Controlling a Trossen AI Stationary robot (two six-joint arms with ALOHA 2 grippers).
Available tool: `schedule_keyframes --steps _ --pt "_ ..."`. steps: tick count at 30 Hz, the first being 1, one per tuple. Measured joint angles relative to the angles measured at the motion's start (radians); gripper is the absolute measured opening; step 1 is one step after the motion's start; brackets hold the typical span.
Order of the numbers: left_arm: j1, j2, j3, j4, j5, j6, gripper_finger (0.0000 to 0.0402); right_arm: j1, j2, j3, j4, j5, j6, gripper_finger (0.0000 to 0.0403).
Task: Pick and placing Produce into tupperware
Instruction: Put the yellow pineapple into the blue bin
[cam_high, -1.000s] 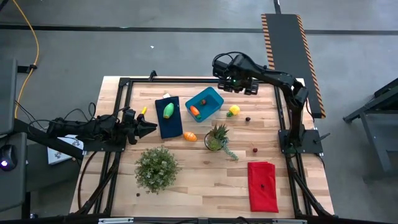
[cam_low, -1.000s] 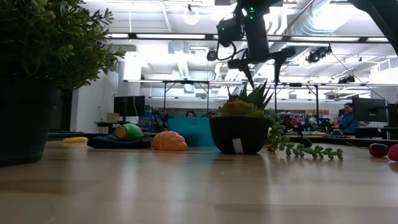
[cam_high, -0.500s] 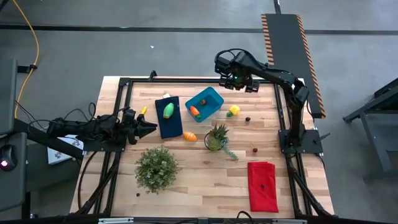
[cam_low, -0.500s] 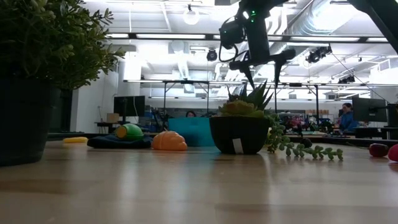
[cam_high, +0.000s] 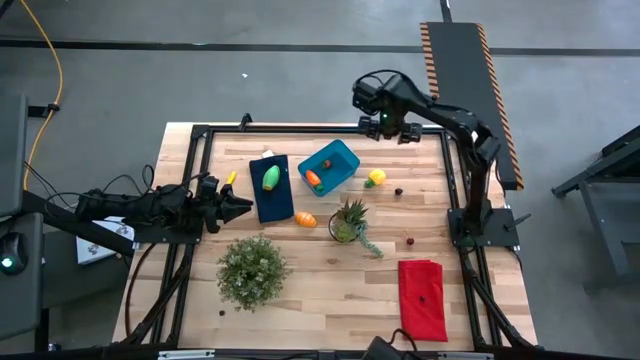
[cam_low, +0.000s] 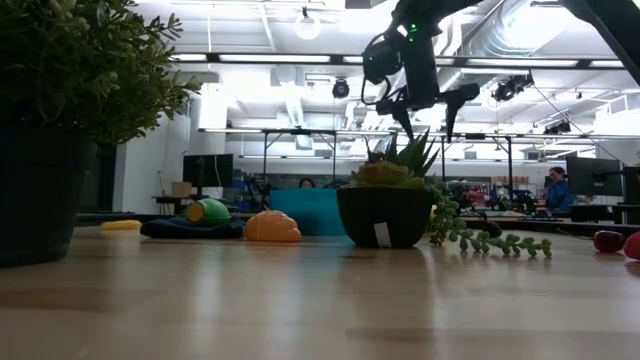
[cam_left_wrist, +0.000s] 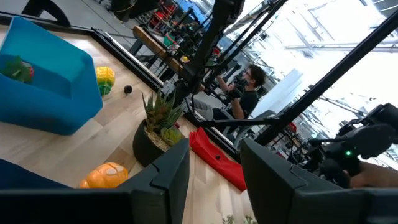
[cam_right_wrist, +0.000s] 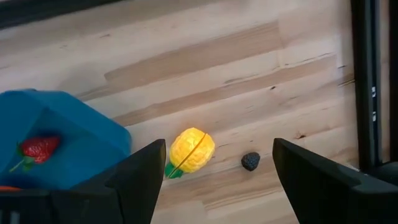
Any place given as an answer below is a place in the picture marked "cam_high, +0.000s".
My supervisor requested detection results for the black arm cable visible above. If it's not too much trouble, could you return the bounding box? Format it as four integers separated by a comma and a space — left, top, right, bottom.
355, 68, 402, 87
24, 162, 216, 201

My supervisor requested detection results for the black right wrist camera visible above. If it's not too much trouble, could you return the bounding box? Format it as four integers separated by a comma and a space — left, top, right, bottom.
352, 79, 382, 116

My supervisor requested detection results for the black computer mouse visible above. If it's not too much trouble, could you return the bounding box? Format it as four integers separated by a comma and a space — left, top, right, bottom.
0, 232, 29, 277

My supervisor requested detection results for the black metal beam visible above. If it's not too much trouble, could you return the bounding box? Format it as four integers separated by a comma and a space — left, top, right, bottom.
22, 189, 136, 257

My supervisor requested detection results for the silver metal bracket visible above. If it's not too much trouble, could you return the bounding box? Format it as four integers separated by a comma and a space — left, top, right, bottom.
158, 349, 216, 360
438, 351, 495, 360

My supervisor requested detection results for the black cable clip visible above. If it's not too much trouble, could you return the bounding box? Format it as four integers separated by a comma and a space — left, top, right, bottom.
27, 102, 61, 119

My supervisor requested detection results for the succulent plant in black pot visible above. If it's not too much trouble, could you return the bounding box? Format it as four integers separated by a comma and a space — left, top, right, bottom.
328, 197, 385, 259

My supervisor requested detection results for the bushy green potted plant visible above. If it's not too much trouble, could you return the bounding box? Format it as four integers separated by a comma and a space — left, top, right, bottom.
215, 233, 293, 314

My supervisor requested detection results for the green toy corn cob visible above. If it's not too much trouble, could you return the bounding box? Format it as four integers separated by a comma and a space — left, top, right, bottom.
261, 164, 282, 192

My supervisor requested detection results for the grey desk surface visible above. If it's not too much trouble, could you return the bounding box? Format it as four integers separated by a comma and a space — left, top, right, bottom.
0, 212, 46, 341

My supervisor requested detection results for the navy blue folded cloth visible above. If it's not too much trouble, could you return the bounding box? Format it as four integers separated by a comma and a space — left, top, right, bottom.
248, 154, 296, 224

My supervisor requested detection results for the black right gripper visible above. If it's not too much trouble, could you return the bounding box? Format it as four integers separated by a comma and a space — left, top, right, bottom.
358, 115, 424, 146

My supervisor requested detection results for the brown hose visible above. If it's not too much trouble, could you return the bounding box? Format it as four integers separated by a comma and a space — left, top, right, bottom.
123, 242, 157, 337

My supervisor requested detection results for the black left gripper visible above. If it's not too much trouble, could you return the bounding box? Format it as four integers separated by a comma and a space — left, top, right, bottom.
189, 175, 255, 235

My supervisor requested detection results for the yellow toy lemon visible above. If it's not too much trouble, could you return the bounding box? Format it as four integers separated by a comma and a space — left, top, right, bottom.
363, 168, 388, 190

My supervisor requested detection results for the white printed booklet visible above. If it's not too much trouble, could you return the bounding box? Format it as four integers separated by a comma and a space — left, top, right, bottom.
75, 215, 135, 266

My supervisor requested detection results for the red folded cloth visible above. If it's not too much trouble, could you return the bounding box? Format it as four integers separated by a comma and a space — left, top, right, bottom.
397, 259, 450, 343

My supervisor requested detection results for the grey panel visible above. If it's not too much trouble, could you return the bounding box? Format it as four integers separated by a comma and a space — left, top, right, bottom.
0, 94, 29, 217

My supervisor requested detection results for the orange toy carrot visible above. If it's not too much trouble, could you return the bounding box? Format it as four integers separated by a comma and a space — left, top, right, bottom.
305, 169, 325, 193

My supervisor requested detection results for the yellow cable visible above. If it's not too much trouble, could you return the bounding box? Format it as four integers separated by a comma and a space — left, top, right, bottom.
18, 0, 65, 192

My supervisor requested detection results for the black aluminium table frame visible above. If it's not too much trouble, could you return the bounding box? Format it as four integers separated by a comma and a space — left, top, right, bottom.
112, 112, 540, 351

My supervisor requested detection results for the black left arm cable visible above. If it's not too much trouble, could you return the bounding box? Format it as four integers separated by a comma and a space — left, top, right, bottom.
24, 162, 216, 201

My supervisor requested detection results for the black mat with orange stripes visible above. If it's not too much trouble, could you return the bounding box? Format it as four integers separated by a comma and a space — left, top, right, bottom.
418, 21, 525, 191

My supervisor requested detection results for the blue plastic tupperware container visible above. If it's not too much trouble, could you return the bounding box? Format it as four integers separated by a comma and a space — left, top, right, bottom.
297, 138, 361, 198

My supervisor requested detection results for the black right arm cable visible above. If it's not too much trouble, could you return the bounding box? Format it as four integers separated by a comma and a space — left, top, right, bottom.
355, 68, 402, 87

